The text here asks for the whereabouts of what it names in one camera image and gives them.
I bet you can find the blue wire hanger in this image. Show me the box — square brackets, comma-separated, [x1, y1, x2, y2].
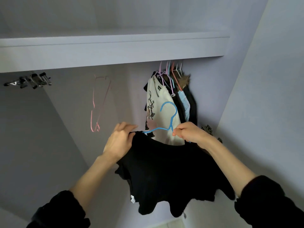
[142, 101, 179, 136]

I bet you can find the black garment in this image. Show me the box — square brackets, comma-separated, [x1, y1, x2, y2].
[114, 130, 236, 218]

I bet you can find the light grey wardrobe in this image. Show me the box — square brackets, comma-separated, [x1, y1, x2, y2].
[0, 0, 304, 228]

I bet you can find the black fur-trimmed jacket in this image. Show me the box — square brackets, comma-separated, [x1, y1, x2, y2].
[178, 73, 198, 126]

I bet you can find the pink wire hanger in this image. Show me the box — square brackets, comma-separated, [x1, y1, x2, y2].
[153, 61, 176, 98]
[170, 63, 184, 92]

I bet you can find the light blue knit sweater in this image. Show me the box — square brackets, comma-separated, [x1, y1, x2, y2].
[178, 90, 191, 122]

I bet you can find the white cartoon print t-shirt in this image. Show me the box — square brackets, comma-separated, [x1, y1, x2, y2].
[145, 76, 186, 146]

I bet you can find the person's left forearm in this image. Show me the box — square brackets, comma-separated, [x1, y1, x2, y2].
[26, 154, 120, 228]

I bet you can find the person's left hand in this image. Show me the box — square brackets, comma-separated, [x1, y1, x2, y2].
[102, 122, 138, 164]

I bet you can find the person's right hand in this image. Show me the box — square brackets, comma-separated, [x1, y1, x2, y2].
[172, 121, 213, 150]

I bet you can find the black star-trim graphic t-shirt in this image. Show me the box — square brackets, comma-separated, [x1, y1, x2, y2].
[168, 85, 185, 123]

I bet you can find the cluster of metal clips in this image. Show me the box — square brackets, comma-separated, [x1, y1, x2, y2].
[4, 72, 52, 90]

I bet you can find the grey wardrobe shelf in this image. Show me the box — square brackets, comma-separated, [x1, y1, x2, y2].
[0, 30, 231, 74]

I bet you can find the bunch of pastel hangers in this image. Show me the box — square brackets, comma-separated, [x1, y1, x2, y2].
[90, 75, 113, 133]

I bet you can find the person's right forearm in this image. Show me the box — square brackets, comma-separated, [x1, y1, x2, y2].
[199, 137, 304, 228]

